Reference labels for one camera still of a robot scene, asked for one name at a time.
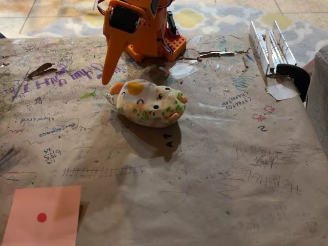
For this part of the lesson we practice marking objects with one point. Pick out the orange gripper black servo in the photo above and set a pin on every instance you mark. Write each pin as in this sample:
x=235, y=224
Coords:
x=114, y=39

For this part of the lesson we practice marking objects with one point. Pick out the scribbled brown paper table cover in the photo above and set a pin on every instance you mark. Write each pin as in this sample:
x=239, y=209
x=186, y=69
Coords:
x=230, y=166

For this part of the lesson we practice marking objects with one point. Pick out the orange robot arm with base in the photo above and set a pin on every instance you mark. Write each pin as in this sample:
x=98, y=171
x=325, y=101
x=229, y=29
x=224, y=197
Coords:
x=150, y=33

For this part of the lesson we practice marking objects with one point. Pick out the small round red object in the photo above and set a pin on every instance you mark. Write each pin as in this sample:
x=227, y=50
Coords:
x=41, y=217

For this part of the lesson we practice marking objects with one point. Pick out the grey fabric sofa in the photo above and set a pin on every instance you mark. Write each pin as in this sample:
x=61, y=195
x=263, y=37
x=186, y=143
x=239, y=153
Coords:
x=319, y=102

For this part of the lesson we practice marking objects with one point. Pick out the silver metal channel rail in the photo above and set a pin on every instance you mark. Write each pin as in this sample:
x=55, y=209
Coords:
x=273, y=48

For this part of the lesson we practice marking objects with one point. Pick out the patterned grey yellow rug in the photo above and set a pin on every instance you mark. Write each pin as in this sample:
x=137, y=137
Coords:
x=220, y=18

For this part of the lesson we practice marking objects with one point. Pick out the white spotted plush toy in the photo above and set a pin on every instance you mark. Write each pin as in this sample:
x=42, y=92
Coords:
x=148, y=105

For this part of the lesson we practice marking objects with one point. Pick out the dried brown leaf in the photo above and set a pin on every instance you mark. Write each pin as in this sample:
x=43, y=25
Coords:
x=39, y=70

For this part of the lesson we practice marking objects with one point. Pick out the clear tape patch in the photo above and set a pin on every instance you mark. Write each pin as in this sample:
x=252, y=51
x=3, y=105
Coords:
x=183, y=70
x=280, y=91

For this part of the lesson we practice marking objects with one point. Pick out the pink paper sheet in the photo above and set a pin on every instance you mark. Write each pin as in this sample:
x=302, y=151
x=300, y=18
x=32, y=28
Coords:
x=43, y=205

